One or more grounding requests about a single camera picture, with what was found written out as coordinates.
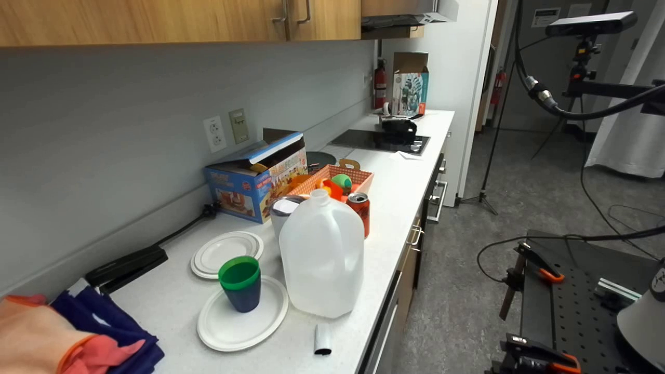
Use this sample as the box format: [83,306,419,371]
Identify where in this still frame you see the black stapler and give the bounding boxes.
[85,248,168,295]

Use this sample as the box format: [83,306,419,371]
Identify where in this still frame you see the red checkered toy tray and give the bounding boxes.
[294,166,372,201]

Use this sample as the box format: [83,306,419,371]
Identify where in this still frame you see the small white plate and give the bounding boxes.
[189,232,265,280]

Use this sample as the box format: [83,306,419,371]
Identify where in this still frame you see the orange cloth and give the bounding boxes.
[0,295,146,374]

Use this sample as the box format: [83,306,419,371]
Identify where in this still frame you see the black camera on stand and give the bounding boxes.
[544,10,638,95]

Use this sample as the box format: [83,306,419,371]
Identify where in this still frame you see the red soda can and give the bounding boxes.
[348,194,371,235]

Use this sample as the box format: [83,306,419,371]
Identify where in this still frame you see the green cup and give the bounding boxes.
[218,255,262,313]

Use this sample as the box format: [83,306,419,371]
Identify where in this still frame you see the red fire extinguisher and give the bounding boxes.
[372,59,390,111]

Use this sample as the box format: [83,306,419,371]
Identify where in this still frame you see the dark grey round pan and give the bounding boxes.
[306,152,338,172]

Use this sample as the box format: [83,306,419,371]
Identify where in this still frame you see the navy blue cloth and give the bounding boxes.
[53,287,164,374]

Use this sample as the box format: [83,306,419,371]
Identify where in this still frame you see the beige wall switch plate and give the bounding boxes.
[229,109,249,144]

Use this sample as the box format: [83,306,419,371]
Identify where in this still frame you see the play food toy box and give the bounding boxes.
[205,131,309,223]

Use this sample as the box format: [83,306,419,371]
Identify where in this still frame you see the small white black cylinder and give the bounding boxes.
[314,323,334,355]

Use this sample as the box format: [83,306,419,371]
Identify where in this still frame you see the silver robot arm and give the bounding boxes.
[617,268,665,363]

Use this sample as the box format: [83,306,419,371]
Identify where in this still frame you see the white wall outlet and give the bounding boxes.
[205,117,226,152]

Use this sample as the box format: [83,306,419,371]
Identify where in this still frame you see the blue white carton box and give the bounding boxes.
[394,53,428,114]

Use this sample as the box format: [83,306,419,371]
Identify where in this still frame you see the orange handled clamp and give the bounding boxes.
[499,242,566,320]

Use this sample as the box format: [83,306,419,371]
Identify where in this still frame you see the wooden cabinet door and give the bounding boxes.
[287,0,362,42]
[0,0,287,48]

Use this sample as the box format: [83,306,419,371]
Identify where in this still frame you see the black induction cooktop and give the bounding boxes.
[334,129,428,157]

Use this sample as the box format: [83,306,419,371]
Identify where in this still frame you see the green toy ball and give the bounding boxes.
[330,172,353,194]

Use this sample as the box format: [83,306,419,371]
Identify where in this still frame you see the black perforated robot table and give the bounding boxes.
[521,232,664,374]

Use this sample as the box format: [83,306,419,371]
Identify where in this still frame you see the translucent plastic milk jug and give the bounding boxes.
[278,192,365,319]

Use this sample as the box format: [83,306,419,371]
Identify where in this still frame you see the large white plate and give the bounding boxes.
[198,277,290,353]

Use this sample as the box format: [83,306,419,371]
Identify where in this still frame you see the black pot on stove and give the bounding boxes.
[380,120,419,145]

